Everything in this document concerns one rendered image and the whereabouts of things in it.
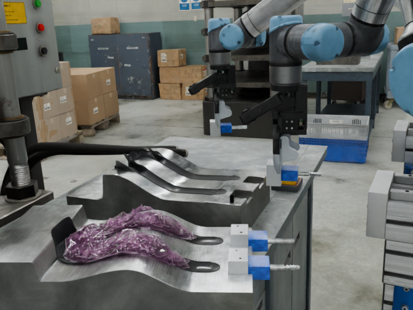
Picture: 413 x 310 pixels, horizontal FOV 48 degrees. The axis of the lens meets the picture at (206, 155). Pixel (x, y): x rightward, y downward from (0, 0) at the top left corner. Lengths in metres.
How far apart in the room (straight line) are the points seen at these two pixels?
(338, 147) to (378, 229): 3.47
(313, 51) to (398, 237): 0.39
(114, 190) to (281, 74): 0.51
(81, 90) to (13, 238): 4.79
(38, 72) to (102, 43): 6.75
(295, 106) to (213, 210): 0.31
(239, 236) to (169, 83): 7.16
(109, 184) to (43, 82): 0.68
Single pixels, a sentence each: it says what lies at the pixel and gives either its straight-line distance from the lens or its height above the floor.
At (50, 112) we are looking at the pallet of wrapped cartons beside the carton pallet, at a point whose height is 0.45.
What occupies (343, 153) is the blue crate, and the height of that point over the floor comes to 0.09.
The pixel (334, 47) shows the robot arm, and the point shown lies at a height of 1.24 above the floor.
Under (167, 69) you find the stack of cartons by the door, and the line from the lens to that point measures 8.06.
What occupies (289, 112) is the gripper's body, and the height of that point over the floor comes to 1.09.
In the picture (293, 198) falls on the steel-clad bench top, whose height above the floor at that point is 0.80.
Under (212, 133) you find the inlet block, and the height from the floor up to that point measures 0.92.
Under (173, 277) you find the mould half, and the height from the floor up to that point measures 0.87.
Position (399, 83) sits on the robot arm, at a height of 1.20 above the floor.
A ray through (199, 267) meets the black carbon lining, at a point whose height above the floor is 0.85.
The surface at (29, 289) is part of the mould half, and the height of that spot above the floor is 0.86.
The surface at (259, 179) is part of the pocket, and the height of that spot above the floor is 0.88.
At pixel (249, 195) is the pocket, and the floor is 0.88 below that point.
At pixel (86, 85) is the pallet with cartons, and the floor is 0.62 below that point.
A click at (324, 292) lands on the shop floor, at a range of 2.44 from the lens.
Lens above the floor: 1.30
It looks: 16 degrees down
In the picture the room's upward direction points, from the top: 3 degrees counter-clockwise
